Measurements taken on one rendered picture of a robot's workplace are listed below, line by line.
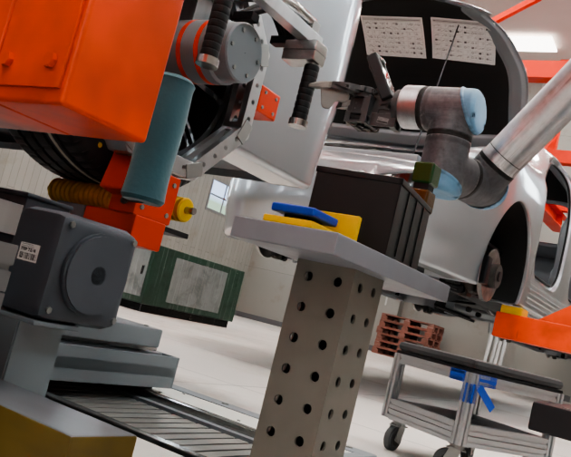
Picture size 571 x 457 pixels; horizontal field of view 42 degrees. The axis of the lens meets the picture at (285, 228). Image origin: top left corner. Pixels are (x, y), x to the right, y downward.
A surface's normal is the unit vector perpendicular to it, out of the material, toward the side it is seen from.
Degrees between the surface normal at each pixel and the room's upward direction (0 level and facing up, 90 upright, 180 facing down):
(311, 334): 90
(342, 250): 90
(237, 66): 90
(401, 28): 143
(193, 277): 90
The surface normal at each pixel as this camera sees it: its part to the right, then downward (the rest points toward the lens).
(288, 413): -0.51, -0.22
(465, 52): -0.53, 0.58
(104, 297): 0.82, 0.15
